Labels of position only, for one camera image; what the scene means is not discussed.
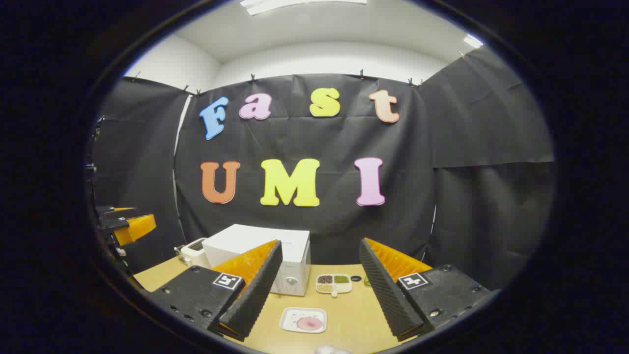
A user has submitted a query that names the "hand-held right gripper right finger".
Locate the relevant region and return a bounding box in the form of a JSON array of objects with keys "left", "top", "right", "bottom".
[{"left": 359, "top": 237, "right": 492, "bottom": 342}]

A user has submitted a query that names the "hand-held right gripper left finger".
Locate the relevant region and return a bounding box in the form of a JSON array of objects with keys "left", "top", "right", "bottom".
[{"left": 147, "top": 239, "right": 284, "bottom": 342}]

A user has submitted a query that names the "white rectangular tray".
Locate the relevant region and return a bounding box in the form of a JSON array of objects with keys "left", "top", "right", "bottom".
[{"left": 279, "top": 307, "right": 327, "bottom": 334}]

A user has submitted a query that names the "white microwave oven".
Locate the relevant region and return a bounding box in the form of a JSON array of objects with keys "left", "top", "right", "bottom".
[{"left": 202, "top": 224, "right": 311, "bottom": 297}]

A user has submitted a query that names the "white divided dish with grains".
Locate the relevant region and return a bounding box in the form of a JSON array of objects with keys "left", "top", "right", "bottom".
[{"left": 315, "top": 274, "right": 353, "bottom": 298}]

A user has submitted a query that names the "white toaster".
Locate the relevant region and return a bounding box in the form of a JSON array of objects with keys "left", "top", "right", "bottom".
[{"left": 180, "top": 237, "right": 211, "bottom": 268}]

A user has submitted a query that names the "black backdrop cloth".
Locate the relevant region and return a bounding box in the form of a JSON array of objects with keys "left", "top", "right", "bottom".
[{"left": 93, "top": 46, "right": 556, "bottom": 291}]

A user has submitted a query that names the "long ceiling light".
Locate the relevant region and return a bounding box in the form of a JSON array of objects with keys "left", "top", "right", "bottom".
[{"left": 241, "top": 0, "right": 367, "bottom": 16}]

